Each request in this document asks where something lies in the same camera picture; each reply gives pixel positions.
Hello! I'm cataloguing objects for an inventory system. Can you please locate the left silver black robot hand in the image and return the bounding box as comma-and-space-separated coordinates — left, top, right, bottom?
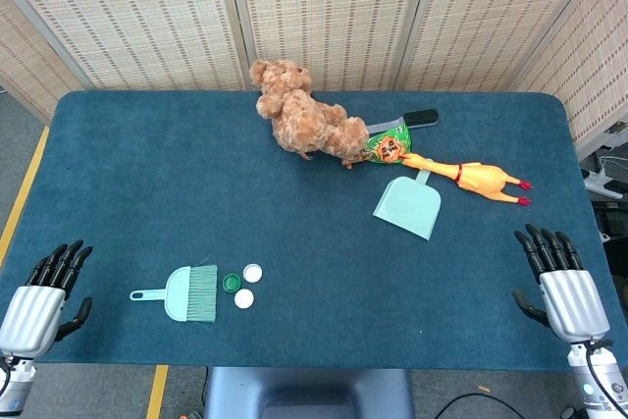
0, 239, 94, 359

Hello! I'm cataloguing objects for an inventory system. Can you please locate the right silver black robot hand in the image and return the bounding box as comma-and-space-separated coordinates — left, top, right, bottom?
512, 223, 614, 346

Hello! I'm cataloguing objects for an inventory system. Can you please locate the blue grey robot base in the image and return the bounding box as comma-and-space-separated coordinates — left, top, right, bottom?
203, 367, 416, 419

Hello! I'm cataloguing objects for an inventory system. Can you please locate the black equipment case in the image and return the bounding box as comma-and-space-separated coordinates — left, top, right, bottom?
591, 200, 628, 263

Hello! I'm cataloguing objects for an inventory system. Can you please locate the white power strip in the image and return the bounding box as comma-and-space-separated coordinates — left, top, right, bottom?
581, 168, 628, 200

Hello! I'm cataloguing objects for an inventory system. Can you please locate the yellow rubber chicken toy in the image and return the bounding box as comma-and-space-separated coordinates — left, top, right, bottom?
399, 152, 534, 208

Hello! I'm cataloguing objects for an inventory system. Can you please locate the mint green dustpan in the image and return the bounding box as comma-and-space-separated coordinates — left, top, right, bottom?
372, 169, 442, 242

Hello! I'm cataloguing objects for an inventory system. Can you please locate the blue felt table cover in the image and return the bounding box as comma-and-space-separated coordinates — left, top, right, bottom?
0, 89, 628, 374

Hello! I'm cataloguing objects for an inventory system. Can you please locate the woven folding screen panel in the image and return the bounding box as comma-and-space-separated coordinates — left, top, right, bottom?
0, 0, 84, 126
225, 0, 436, 93
392, 0, 609, 94
512, 0, 628, 160
0, 0, 256, 92

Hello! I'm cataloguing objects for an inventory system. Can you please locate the green snack bag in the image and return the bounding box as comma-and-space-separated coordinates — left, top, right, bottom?
360, 125, 414, 166

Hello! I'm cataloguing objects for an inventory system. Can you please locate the brown teddy bear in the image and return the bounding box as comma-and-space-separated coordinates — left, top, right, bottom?
248, 59, 370, 170

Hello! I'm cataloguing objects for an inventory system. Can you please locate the black grey handled brush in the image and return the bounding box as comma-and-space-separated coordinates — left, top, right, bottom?
365, 108, 440, 135

